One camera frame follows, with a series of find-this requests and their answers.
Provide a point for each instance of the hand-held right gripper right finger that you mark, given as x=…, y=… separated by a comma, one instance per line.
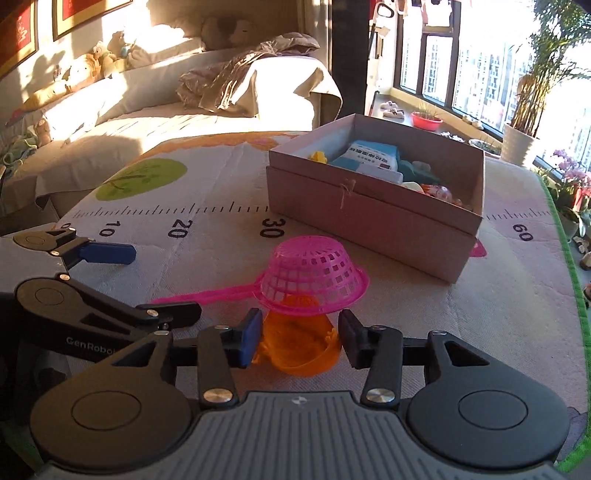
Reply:
x=351, y=340

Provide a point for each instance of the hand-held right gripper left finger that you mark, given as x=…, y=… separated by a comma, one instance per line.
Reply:
x=251, y=339

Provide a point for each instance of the pink orchid plant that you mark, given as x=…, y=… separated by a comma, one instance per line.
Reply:
x=575, y=173

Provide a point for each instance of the pair of white slippers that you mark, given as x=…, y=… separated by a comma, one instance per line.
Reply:
x=392, y=110

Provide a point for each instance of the pink plastic strainer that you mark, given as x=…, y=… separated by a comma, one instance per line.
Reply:
x=314, y=272

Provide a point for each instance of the teal plastic toy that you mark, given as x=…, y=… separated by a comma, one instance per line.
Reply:
x=418, y=173

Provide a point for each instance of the beige covered sofa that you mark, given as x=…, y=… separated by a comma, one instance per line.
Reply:
x=152, y=106

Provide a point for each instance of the brown cardboard box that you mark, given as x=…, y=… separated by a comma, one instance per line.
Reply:
x=369, y=217

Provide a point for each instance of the crumpled beige blanket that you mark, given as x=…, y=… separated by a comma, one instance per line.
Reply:
x=240, y=69

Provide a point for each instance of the printed play mat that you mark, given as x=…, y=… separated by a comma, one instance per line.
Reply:
x=194, y=207

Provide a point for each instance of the clear plastic blister pack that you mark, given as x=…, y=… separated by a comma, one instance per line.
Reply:
x=388, y=174

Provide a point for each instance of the red framed picture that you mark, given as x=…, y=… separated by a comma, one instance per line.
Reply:
x=87, y=14
x=18, y=32

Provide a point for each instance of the blue and white carton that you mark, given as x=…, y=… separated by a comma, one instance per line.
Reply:
x=369, y=154

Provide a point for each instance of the grey bowl planter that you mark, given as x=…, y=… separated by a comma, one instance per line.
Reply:
x=485, y=147

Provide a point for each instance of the beige bear plush toy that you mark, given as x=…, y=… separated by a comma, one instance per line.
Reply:
x=113, y=50

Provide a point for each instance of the pink and yellow plush toy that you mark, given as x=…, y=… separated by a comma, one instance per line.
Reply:
x=441, y=193

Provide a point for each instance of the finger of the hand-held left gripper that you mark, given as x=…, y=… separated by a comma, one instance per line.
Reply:
x=178, y=314
x=108, y=253

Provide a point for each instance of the red plastic basin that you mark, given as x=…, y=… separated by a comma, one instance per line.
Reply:
x=425, y=122

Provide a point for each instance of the palm plant in white pot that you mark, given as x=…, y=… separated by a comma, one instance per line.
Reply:
x=519, y=143

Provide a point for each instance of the green baby clothes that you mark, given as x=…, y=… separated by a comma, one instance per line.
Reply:
x=18, y=150

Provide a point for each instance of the hanging laundry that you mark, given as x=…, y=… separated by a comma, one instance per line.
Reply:
x=429, y=11

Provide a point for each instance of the white upright stick cleaner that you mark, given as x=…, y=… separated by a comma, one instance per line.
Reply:
x=378, y=55

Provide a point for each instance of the orange plastic bowl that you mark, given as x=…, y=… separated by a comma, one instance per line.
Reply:
x=300, y=341

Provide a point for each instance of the small yellow toy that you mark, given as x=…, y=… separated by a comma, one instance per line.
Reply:
x=318, y=157

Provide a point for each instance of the yellow lion plush toy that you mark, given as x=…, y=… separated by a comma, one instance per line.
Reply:
x=81, y=74

